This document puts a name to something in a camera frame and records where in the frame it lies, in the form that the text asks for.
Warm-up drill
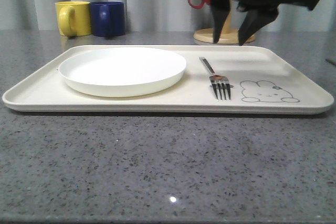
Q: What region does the silver fork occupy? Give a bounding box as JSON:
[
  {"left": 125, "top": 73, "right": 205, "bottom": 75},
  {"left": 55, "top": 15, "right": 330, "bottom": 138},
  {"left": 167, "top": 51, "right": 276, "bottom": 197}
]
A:
[{"left": 199, "top": 57, "right": 232, "bottom": 101}]

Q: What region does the silver spoon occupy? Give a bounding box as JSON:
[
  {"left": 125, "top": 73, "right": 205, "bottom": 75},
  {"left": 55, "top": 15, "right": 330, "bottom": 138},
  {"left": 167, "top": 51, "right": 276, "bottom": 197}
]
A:
[{"left": 326, "top": 58, "right": 336, "bottom": 66}]

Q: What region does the white round plate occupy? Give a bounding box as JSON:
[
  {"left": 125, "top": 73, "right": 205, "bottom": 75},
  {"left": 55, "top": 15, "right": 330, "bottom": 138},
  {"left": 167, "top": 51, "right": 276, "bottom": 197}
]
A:
[{"left": 59, "top": 47, "right": 187, "bottom": 98}]

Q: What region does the wooden mug tree stand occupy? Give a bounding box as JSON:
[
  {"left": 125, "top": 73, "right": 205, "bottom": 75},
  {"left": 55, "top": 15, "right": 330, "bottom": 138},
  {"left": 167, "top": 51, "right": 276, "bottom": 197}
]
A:
[{"left": 193, "top": 11, "right": 256, "bottom": 45}]

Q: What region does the beige rabbit serving tray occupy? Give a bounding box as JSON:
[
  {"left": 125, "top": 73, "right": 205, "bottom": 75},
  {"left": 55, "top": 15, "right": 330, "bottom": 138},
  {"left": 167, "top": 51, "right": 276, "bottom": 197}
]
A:
[{"left": 3, "top": 45, "right": 334, "bottom": 114}]

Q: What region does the grey curtain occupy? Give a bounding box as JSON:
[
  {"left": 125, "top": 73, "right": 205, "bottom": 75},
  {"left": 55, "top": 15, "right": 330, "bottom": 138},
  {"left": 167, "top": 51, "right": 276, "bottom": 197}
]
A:
[{"left": 1, "top": 0, "right": 335, "bottom": 31}]

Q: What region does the navy blue mug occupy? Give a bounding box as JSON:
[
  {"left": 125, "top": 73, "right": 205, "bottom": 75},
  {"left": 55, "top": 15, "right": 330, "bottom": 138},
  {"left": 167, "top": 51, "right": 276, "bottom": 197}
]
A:
[{"left": 89, "top": 2, "right": 125, "bottom": 37}]

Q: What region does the yellow mug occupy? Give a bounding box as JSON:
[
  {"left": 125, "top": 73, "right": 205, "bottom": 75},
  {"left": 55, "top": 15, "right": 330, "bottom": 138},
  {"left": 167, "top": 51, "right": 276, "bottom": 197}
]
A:
[{"left": 55, "top": 1, "right": 91, "bottom": 37}]

